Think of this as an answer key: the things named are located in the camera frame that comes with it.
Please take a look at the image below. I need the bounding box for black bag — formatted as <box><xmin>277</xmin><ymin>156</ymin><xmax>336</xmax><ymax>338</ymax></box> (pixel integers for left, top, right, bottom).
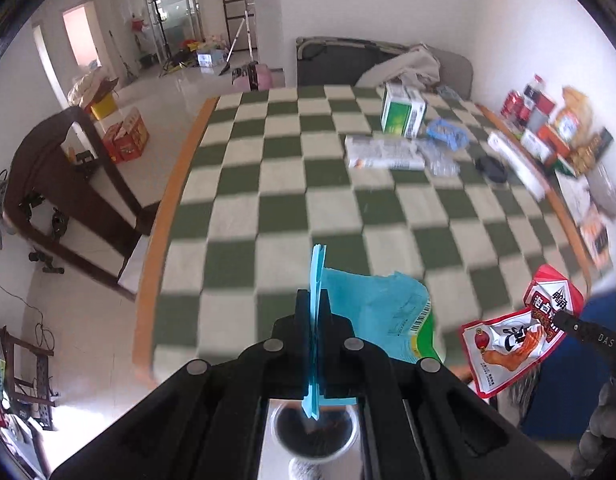
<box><xmin>475</xmin><ymin>155</ymin><xmax>509</xmax><ymax>184</ymax></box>

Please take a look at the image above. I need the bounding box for black dumbbell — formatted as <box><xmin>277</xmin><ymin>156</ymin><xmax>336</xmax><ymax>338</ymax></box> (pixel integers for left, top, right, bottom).
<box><xmin>28</xmin><ymin>250</ymin><xmax>66</xmax><ymax>275</ymax></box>

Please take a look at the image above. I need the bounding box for orange snack bag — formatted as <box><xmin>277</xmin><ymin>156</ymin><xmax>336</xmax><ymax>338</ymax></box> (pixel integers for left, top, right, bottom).
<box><xmin>553</xmin><ymin>86</ymin><xmax>595</xmax><ymax>147</ymax></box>

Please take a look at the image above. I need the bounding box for blue folder board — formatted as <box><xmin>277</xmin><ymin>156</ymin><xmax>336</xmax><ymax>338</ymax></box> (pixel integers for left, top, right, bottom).
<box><xmin>520</xmin><ymin>290</ymin><xmax>616</xmax><ymax>443</ymax></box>

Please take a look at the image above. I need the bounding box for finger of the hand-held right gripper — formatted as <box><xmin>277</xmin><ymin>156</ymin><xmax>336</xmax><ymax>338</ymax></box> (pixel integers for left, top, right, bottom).
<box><xmin>552</xmin><ymin>310</ymin><xmax>616</xmax><ymax>366</ymax></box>

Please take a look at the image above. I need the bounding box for dark wooden chair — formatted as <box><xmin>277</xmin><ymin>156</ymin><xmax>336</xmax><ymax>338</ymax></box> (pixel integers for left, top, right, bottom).
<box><xmin>2</xmin><ymin>105</ymin><xmax>161</xmax><ymax>302</ymax></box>

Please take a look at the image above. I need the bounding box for pink suitcase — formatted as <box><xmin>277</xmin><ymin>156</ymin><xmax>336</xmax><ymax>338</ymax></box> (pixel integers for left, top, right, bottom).
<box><xmin>232</xmin><ymin>61</ymin><xmax>273</xmax><ymax>92</ymax></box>

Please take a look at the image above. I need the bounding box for red white snack packet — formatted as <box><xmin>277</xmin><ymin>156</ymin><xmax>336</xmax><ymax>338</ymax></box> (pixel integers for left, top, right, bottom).
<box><xmin>460</xmin><ymin>264</ymin><xmax>586</xmax><ymax>400</ymax></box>

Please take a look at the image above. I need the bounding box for long white box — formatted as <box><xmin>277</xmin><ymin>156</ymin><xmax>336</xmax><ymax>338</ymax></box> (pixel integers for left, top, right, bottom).
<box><xmin>487</xmin><ymin>130</ymin><xmax>550</xmax><ymax>202</ymax></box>

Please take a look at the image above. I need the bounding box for pile of packaged groceries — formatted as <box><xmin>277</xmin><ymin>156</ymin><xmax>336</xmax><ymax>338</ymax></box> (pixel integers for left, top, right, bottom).
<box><xmin>502</xmin><ymin>74</ymin><xmax>616</xmax><ymax>268</ymax></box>

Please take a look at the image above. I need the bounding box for crushed clear plastic bottle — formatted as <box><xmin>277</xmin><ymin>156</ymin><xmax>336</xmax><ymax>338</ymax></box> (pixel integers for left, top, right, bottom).
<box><xmin>422</xmin><ymin>139</ymin><xmax>461</xmax><ymax>177</ymax></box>

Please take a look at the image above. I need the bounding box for blue green snack packet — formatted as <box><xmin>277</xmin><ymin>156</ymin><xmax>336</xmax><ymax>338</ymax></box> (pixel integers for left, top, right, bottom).
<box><xmin>320</xmin><ymin>267</ymin><xmax>446</xmax><ymax>366</ymax></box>

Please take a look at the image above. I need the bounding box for yellow box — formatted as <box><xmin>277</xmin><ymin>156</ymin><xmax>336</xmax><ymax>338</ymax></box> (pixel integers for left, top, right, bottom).
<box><xmin>89</xmin><ymin>94</ymin><xmax>119</xmax><ymax>121</ymax></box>

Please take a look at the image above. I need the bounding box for pale bedding bundle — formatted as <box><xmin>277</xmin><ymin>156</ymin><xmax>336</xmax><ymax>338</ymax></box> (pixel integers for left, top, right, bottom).
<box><xmin>68</xmin><ymin>67</ymin><xmax>118</xmax><ymax>106</ymax></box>

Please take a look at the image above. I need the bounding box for flat orange packet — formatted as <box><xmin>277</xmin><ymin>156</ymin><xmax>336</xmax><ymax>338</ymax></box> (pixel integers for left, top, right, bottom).
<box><xmin>579</xmin><ymin>210</ymin><xmax>613</xmax><ymax>267</ymax></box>

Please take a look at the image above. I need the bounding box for green white carton box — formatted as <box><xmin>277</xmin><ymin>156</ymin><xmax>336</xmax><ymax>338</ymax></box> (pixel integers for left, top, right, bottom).
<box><xmin>381</xmin><ymin>82</ymin><xmax>427</xmax><ymax>139</ymax></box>

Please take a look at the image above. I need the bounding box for red cans pack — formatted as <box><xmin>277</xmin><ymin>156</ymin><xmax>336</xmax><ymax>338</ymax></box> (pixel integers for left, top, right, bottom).
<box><xmin>502</xmin><ymin>89</ymin><xmax>535</xmax><ymax>126</ymax></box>

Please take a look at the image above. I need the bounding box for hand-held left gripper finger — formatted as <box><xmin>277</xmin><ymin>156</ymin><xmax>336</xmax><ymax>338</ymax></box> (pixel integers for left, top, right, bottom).
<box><xmin>318</xmin><ymin>246</ymin><xmax>571</xmax><ymax>480</ymax></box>
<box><xmin>50</xmin><ymin>245</ymin><xmax>320</xmax><ymax>480</ymax></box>

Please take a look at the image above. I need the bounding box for red cardboard box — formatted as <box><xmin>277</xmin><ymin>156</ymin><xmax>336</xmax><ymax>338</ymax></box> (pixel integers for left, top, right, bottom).
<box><xmin>102</xmin><ymin>107</ymin><xmax>151</xmax><ymax>163</ymax></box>

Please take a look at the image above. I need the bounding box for blue plastic packaging ring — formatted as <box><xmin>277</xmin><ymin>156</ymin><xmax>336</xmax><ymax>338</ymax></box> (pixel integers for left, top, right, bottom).
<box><xmin>427</xmin><ymin>118</ymin><xmax>470</xmax><ymax>149</ymax></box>

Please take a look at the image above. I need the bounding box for black coat rack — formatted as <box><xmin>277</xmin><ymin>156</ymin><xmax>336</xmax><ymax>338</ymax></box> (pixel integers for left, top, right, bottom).
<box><xmin>144</xmin><ymin>0</ymin><xmax>181</xmax><ymax>77</ymax></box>

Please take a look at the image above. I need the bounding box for dark wooden rack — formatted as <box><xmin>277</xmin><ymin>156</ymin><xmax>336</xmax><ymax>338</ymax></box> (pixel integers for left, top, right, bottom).
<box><xmin>0</xmin><ymin>325</ymin><xmax>58</xmax><ymax>433</ymax></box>

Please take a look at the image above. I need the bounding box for green checkered table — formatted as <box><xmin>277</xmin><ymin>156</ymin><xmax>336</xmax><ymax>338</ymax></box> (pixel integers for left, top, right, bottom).
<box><xmin>132</xmin><ymin>85</ymin><xmax>596</xmax><ymax>401</ymax></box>

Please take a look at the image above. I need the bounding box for green white checkered tablecloth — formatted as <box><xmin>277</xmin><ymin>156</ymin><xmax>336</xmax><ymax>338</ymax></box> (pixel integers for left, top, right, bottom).
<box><xmin>150</xmin><ymin>85</ymin><xmax>589</xmax><ymax>386</ymax></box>

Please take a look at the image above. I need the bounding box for grey white cloth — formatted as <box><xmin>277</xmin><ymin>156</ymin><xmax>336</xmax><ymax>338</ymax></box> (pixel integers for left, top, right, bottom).
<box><xmin>357</xmin><ymin>44</ymin><xmax>441</xmax><ymax>92</ymax></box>

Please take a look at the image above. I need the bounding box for white round trash bin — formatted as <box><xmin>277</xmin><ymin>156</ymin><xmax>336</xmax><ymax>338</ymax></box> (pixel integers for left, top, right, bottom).
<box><xmin>265</xmin><ymin>399</ymin><xmax>363</xmax><ymax>480</ymax></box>

